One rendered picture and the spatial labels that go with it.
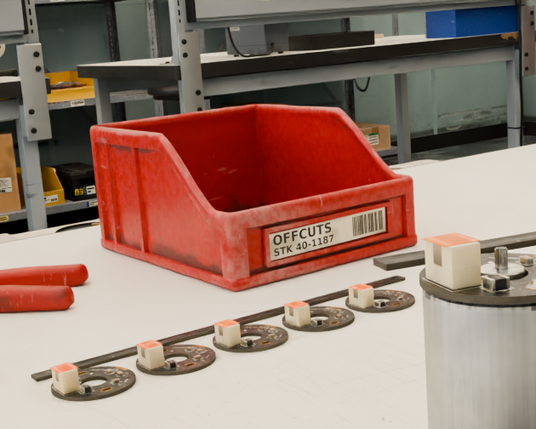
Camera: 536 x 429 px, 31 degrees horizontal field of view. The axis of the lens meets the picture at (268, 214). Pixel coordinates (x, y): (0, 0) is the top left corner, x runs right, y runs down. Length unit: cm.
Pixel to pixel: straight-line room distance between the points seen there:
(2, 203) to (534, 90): 357
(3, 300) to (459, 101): 582
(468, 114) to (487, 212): 572
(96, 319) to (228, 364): 8
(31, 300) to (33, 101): 210
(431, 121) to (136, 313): 567
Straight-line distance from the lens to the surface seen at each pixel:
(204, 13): 264
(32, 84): 247
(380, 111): 574
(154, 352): 30
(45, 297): 38
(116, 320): 36
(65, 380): 29
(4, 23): 242
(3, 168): 422
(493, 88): 636
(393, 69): 310
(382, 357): 30
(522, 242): 17
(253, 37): 287
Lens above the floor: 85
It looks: 11 degrees down
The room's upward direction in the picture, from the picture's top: 4 degrees counter-clockwise
